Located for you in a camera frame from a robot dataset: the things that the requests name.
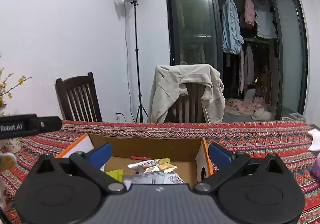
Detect orange oat crisp packet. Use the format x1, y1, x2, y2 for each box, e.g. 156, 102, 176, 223
143, 158, 178, 173

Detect white snack packet back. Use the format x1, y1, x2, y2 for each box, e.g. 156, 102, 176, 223
123, 159, 184, 190

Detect lime green snack packet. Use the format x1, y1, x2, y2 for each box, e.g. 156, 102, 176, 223
105, 169, 124, 182

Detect orange cardboard snack box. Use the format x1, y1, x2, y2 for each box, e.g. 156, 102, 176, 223
56, 134, 213, 187

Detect yellow flower branches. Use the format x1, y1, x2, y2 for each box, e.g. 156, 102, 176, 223
0, 67, 32, 107

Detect pink bedding pile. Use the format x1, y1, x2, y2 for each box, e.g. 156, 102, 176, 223
225, 99, 275, 122

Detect wooden chair with jacket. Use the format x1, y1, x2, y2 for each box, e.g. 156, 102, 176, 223
164, 83, 206, 124

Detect dark wooden chair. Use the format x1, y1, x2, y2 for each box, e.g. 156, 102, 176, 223
55, 72, 103, 122

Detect colourful patterned tablecloth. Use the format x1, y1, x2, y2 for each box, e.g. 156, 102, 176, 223
1, 121, 319, 223

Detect beige jacket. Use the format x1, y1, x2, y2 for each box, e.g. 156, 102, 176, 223
147, 64, 225, 124

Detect white tissue paper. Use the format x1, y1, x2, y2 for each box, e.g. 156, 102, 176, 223
308, 129, 320, 152

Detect purple packet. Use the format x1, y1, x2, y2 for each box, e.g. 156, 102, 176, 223
311, 154, 320, 180

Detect light blue hanging shirt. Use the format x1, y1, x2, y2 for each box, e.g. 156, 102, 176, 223
222, 0, 244, 55

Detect black framed sliding door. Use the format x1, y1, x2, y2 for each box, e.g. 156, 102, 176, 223
167, 0, 308, 123

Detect pink hanging garment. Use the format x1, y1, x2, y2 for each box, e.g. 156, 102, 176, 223
244, 0, 255, 28

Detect white hanging garment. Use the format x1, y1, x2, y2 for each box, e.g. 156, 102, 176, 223
254, 3, 277, 39

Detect studio light on stand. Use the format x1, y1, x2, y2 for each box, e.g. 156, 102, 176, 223
122, 0, 148, 123

